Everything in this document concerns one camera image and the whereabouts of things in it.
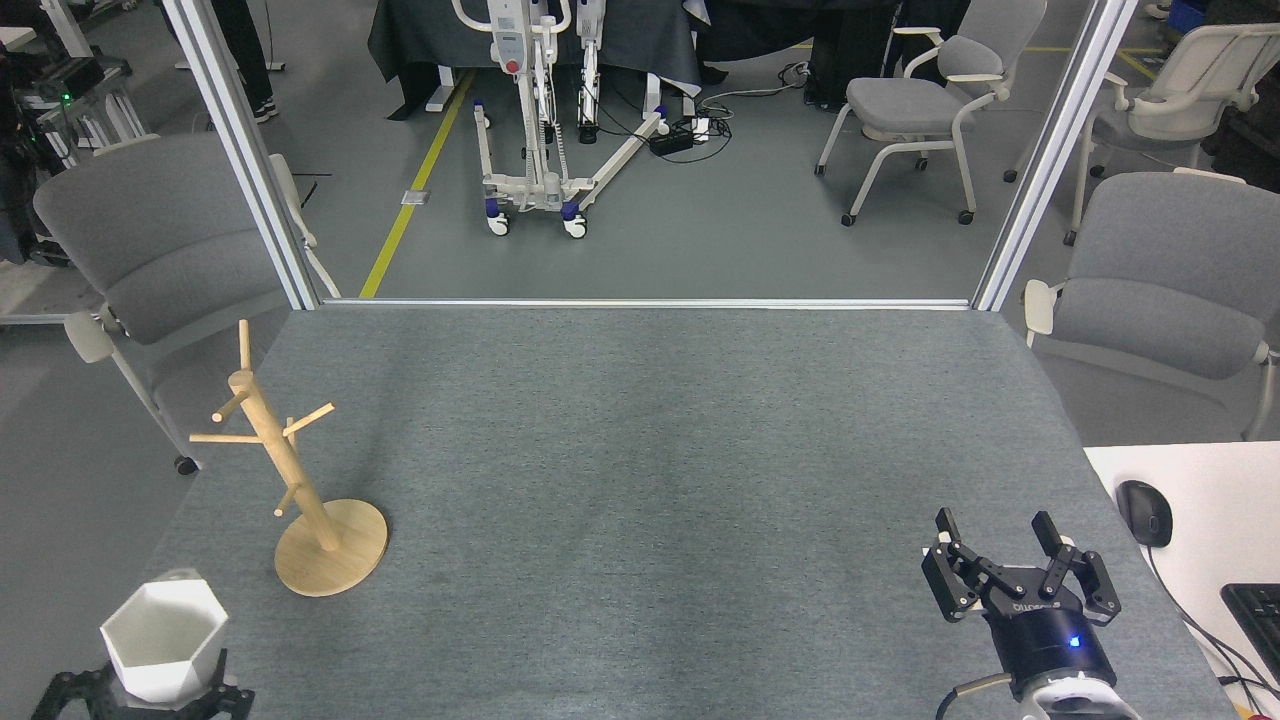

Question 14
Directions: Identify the equipment rack with green light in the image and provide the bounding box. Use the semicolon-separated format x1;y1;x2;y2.
0;55;149;171

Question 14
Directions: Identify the person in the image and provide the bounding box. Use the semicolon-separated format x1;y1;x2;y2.
210;0;281;126

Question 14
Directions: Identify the black keyboard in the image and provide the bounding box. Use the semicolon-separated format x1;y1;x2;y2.
1221;583;1280;683

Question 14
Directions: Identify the white stand on wheels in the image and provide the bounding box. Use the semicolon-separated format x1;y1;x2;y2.
452;0;669;239

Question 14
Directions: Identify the black computer mouse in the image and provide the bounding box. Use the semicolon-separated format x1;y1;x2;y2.
1116;480;1174;548

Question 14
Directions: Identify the grey chair with cream frame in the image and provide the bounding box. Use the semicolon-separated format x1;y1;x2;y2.
33;133;341;476
1003;22;1280;247
814;0;1048;227
1022;168;1280;441

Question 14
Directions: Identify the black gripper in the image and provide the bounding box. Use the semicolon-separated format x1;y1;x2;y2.
921;508;1121;701

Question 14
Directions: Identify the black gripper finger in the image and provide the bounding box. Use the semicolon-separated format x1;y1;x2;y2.
30;668;136;720
160;650;256;720

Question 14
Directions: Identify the black mouse cable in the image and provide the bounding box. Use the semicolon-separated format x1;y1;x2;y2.
1145;545;1280;696

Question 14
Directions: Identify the silver frame post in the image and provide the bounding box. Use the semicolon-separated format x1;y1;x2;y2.
972;0;1141;312
162;0;323;311

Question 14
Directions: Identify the wooden cup rack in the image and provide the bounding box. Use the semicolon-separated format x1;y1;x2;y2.
189;320;389;598

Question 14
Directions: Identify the silver table edge rail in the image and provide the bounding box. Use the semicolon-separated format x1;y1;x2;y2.
318;297;976;311

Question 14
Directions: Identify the white desk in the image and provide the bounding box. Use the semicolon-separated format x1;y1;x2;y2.
1084;441;1280;720

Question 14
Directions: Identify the white hexagonal cup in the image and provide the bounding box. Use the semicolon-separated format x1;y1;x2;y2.
100;569;229;702

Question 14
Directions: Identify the black power strip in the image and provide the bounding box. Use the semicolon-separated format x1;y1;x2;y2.
648;118;713;156

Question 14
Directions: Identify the dark cloth covered table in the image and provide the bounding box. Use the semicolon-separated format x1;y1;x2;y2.
367;0;703;121

